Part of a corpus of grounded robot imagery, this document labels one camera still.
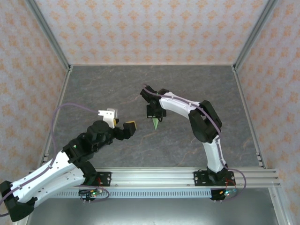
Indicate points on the light green paper sheet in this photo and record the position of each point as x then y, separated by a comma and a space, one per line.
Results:
155, 123

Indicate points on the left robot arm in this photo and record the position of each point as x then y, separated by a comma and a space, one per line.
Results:
47, 178

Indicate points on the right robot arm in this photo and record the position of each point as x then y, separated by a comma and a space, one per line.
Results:
206, 126

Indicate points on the aluminium mounting beam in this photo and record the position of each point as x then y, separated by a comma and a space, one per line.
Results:
152, 178

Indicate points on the small circuit board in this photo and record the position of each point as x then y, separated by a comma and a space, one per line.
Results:
227, 192
92, 192

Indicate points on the grey metal shelf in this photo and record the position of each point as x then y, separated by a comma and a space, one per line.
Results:
150, 211

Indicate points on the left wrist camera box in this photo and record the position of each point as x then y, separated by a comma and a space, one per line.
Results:
107, 116

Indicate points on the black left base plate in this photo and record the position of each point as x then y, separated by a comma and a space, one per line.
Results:
104, 179

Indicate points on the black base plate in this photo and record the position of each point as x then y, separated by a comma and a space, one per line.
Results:
201, 179
104, 179

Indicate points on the aluminium side rail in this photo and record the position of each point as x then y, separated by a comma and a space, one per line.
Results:
247, 112
56, 93

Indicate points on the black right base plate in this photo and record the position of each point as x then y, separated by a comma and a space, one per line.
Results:
201, 179

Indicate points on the aluminium frame post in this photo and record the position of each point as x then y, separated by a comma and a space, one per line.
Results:
279, 208
256, 32
22, 223
47, 32

